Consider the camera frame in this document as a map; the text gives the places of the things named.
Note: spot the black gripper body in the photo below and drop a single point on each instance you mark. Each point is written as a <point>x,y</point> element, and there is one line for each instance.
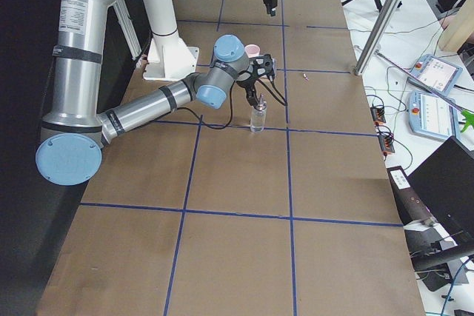
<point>245,81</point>

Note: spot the glass sauce bottle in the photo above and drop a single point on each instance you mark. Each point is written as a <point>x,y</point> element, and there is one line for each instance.
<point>258,115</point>

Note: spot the pink cup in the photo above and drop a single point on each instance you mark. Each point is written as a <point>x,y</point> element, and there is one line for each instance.
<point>252,50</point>

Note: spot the near teach pendant tablet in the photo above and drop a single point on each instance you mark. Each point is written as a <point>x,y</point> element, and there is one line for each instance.
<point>431,117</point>

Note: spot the teach pendant tablet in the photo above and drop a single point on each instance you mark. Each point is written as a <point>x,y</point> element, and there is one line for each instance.
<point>436,73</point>
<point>431,117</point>

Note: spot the far teach pendant tablet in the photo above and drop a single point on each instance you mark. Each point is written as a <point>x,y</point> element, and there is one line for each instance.
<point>436,73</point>

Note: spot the black monitor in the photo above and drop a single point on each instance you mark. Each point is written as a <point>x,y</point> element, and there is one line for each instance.
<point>444,182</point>

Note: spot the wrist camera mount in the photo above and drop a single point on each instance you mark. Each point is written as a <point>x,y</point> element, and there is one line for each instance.
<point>263,66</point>

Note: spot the white mounting post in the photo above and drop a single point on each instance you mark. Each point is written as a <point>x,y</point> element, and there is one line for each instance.
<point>169,58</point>

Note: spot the aluminium frame post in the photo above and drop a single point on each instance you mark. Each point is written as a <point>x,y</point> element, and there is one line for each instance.
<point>375,36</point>

